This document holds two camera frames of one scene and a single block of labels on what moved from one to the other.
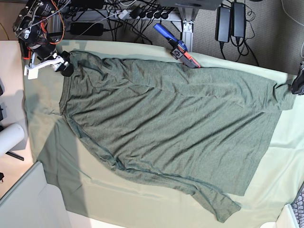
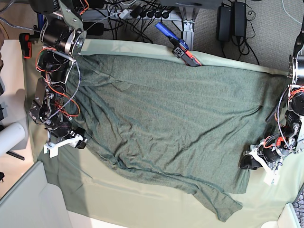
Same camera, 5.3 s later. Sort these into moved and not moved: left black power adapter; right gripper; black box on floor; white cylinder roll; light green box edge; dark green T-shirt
Moved: right gripper; dark green T-shirt
Not moved: black box on floor; light green box edge; left black power adapter; white cylinder roll
